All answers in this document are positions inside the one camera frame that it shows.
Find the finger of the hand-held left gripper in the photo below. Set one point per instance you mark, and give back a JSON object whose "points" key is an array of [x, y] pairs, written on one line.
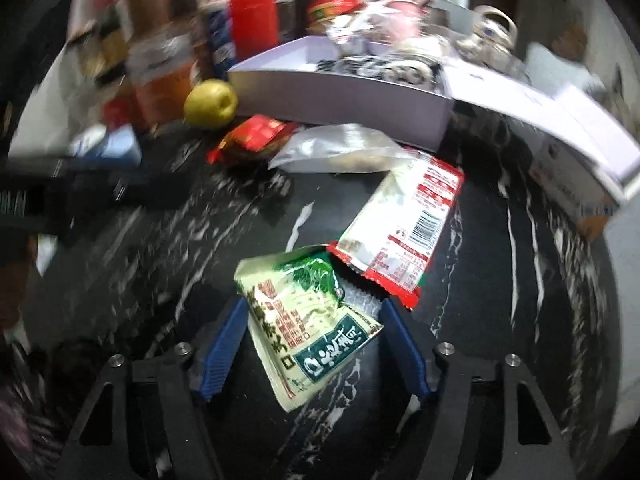
{"points": [[100, 190]]}

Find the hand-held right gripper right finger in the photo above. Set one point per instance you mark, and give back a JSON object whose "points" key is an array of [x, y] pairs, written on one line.
{"points": [[400, 350]]}

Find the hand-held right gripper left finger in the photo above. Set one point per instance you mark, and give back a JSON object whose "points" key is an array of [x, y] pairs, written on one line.
{"points": [[225, 350]]}

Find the green snack packet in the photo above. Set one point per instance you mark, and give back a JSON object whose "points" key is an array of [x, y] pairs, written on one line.
{"points": [[300, 320]]}

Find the red white snack packet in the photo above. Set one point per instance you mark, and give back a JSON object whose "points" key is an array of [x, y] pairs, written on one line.
{"points": [[405, 220]]}

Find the red brown snack packet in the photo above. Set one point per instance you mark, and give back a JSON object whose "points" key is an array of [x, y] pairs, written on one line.
{"points": [[250, 140]]}

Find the clear plastic bag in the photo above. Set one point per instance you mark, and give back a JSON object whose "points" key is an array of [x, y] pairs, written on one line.
{"points": [[340, 150]]}

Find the lavender gift box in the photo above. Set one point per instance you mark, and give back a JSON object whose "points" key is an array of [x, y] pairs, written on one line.
{"points": [[325, 95]]}

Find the black white checkered cloth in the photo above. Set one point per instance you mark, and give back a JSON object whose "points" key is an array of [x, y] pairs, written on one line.
{"points": [[380, 67]]}

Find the person's left hand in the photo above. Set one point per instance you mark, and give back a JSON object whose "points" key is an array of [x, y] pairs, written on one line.
{"points": [[17, 280]]}

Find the glass jar orange contents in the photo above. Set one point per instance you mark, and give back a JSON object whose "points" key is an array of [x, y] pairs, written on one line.
{"points": [[160, 90]]}

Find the yellow green apple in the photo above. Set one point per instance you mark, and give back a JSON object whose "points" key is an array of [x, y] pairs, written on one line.
{"points": [[210, 102]]}

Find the blue tablet tube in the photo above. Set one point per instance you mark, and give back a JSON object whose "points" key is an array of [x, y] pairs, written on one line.
{"points": [[220, 35]]}

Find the person's patterned clothing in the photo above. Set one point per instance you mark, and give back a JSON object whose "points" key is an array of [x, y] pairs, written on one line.
{"points": [[15, 410]]}

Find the red cylinder canister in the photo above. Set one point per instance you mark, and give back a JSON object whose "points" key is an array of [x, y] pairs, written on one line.
{"points": [[252, 25]]}

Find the black snack pouch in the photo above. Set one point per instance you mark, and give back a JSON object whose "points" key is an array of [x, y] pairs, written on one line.
{"points": [[291, 10]]}

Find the white teapot kettle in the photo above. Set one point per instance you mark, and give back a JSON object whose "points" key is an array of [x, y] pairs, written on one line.
{"points": [[487, 30]]}

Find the pink cup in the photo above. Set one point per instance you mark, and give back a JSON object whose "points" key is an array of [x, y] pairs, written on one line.
{"points": [[402, 10]]}

